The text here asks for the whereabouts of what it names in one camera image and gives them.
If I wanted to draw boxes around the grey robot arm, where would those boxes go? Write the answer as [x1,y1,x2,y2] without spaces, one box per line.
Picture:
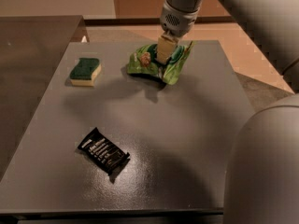
[160,0,299,224]

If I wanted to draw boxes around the black rxbar chocolate wrapper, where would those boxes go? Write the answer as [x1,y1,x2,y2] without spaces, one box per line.
[78,128,130,175]

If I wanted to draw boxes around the green and yellow sponge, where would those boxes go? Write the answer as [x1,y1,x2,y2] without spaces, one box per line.
[69,58,101,87]

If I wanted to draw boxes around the green rice chip bag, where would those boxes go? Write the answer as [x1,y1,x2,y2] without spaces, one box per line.
[126,41,195,85]

